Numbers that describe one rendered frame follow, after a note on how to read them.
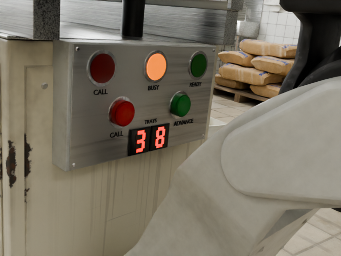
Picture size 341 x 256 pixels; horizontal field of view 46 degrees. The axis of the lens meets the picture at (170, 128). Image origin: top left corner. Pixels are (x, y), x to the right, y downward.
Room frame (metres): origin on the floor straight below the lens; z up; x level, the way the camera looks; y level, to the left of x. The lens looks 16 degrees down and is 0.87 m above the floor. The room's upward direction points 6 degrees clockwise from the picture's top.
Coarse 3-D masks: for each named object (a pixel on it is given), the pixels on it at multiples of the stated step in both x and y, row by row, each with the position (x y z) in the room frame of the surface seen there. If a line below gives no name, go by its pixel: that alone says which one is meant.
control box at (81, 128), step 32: (64, 64) 0.40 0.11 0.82; (128, 64) 0.46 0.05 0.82; (64, 96) 0.40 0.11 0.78; (96, 96) 0.42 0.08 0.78; (128, 96) 0.46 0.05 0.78; (160, 96) 0.50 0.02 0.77; (192, 96) 0.54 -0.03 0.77; (64, 128) 0.40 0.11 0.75; (96, 128) 0.43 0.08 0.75; (128, 128) 0.46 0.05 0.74; (192, 128) 0.55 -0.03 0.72; (64, 160) 0.40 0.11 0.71; (96, 160) 0.43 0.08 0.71
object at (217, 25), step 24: (72, 0) 0.85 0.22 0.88; (96, 0) 0.79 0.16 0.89; (120, 0) 0.74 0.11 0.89; (168, 0) 0.66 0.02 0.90; (192, 0) 0.63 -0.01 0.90; (240, 0) 0.59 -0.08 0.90; (96, 24) 0.79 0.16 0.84; (120, 24) 0.74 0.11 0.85; (144, 24) 0.70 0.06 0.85; (168, 24) 0.66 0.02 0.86; (192, 24) 0.62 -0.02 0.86; (216, 24) 0.59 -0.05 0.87
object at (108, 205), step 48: (144, 0) 0.58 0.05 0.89; (0, 48) 0.40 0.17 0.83; (48, 48) 0.42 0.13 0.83; (0, 96) 0.40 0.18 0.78; (48, 96) 0.41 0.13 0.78; (0, 144) 0.40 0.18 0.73; (48, 144) 0.42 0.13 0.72; (192, 144) 0.60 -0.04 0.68; (0, 192) 0.40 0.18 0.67; (48, 192) 0.42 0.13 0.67; (96, 192) 0.47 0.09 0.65; (144, 192) 0.53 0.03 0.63; (0, 240) 0.40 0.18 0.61; (48, 240) 0.42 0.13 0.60; (96, 240) 0.47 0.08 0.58
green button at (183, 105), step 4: (180, 96) 0.51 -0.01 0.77; (184, 96) 0.52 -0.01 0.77; (176, 100) 0.51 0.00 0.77; (180, 100) 0.51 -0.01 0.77; (184, 100) 0.52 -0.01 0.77; (188, 100) 0.52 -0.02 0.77; (176, 104) 0.51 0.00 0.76; (180, 104) 0.51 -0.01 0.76; (184, 104) 0.52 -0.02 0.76; (188, 104) 0.52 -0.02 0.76; (172, 108) 0.51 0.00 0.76; (176, 108) 0.51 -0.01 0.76; (180, 108) 0.51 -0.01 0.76; (184, 108) 0.52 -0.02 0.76; (188, 108) 0.52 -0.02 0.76; (176, 112) 0.51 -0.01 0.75; (180, 112) 0.51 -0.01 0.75; (184, 112) 0.52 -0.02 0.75; (180, 116) 0.52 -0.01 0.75
